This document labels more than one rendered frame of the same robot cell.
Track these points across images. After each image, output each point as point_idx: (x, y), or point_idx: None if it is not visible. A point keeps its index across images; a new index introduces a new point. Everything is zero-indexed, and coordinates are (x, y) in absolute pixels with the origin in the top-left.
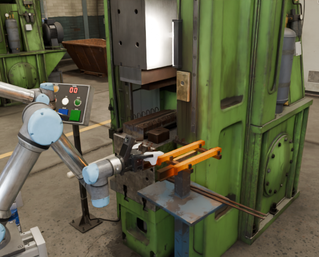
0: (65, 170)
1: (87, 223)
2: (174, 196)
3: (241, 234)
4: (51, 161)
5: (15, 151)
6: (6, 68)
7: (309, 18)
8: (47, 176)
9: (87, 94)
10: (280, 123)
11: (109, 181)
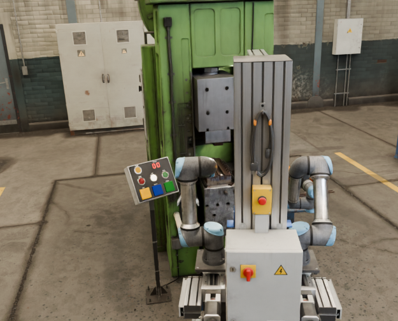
0: (44, 282)
1: (162, 293)
2: None
3: None
4: (6, 286)
5: (323, 184)
6: None
7: (111, 57)
8: (37, 297)
9: (170, 165)
10: None
11: (172, 242)
